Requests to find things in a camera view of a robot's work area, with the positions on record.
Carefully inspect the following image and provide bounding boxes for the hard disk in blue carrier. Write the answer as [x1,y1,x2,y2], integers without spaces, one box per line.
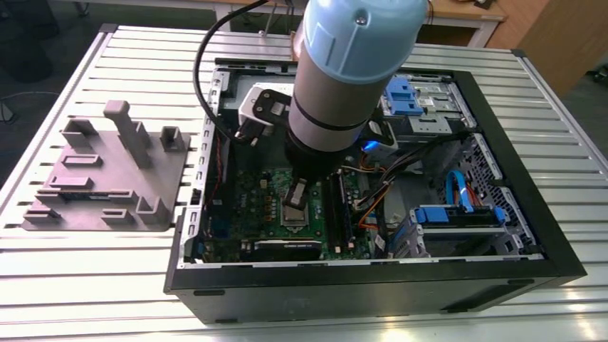
[410,204,505,229]

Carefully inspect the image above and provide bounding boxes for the black office chair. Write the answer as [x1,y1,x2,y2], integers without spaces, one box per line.
[0,0,62,83]

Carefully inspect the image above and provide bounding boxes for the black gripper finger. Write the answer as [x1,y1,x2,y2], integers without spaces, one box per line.
[282,177,310,209]

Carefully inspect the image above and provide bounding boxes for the dark RAM stick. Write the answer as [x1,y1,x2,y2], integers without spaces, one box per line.
[59,193,127,201]

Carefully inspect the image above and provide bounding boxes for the black graphics card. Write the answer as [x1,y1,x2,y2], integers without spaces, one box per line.
[239,237,323,263]

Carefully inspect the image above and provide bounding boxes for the silver drive cage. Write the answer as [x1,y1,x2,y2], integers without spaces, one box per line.
[406,204,539,258]
[374,75,477,153]

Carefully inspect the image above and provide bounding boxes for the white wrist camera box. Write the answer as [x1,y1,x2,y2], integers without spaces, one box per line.
[235,85,291,138]
[367,119,398,152]

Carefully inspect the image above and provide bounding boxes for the brown wooden cabinet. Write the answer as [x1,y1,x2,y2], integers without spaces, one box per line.
[486,0,608,99]

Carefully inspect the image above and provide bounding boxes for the grey power supply unit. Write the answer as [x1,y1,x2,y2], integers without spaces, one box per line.
[218,75,298,168]

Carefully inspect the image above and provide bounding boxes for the grey parts rack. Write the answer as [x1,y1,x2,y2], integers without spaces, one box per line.
[21,100,193,233]

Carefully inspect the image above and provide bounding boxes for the wooden desk white legs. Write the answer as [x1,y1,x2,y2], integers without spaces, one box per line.
[213,0,506,48]

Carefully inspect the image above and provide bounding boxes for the black sleeved cable bundle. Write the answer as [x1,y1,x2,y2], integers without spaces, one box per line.
[354,131,475,211]

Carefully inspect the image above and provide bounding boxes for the black PC case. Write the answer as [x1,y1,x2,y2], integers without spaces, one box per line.
[162,56,589,326]

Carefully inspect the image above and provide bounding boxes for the blue flat data wire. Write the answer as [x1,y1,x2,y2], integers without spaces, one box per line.
[445,170,475,214]

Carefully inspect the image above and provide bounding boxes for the blue plastic drive latch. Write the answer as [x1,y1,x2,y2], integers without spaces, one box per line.
[385,78,423,117]

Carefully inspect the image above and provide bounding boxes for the black RAM slot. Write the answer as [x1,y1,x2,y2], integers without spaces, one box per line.
[329,177,345,252]
[325,177,338,252]
[334,176,350,251]

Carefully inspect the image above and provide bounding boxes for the orange wire bundle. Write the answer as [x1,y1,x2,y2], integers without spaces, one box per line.
[358,188,394,232]

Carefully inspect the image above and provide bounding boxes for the green motherboard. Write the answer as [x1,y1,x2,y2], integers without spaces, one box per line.
[201,156,375,263]

